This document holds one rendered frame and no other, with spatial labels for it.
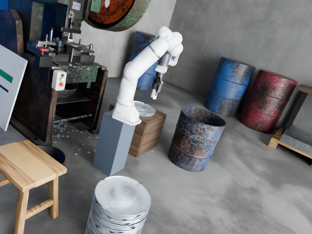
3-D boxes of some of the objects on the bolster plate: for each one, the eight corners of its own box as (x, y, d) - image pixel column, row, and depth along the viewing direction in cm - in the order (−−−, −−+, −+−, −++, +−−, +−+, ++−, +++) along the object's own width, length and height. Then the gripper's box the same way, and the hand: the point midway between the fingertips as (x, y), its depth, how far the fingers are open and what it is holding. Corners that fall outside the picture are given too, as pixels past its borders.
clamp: (56, 49, 198) (57, 36, 195) (36, 48, 185) (37, 34, 181) (51, 47, 201) (53, 34, 197) (31, 45, 187) (33, 31, 184)
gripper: (169, 75, 199) (161, 102, 208) (159, 69, 212) (152, 94, 220) (161, 74, 195) (153, 101, 204) (152, 68, 208) (145, 94, 216)
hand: (154, 94), depth 211 cm, fingers open, 3 cm apart
